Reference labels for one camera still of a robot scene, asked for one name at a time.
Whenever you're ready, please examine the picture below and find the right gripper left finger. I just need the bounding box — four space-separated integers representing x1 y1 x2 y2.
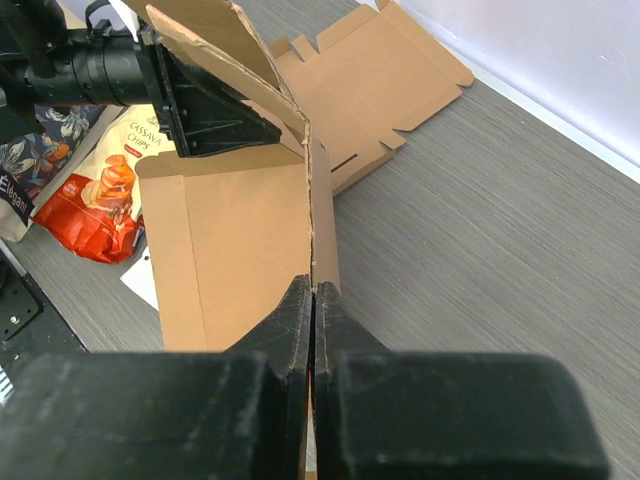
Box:
1 276 313 479

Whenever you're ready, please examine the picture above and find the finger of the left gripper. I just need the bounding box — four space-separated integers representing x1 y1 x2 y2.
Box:
174 55 282 155

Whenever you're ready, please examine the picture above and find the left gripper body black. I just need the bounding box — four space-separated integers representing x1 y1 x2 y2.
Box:
137 29 208 158

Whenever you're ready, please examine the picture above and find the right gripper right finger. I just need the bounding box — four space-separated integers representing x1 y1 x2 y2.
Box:
312 283 611 479

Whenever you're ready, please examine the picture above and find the large brown cardboard box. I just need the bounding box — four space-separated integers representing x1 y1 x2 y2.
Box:
122 0 344 480

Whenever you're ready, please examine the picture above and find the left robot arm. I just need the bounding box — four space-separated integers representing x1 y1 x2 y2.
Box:
1 1 281 158

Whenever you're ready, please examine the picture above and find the small flat cardboard box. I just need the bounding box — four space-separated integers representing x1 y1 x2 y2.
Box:
270 1 474 193

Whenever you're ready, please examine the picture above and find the cassava chips bag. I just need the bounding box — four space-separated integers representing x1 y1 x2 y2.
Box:
35 105 174 264

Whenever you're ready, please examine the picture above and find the beige canvas tote bag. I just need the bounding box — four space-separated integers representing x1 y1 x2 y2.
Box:
1 106 122 242

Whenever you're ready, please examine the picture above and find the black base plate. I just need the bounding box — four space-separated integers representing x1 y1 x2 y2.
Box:
1 242 87 367

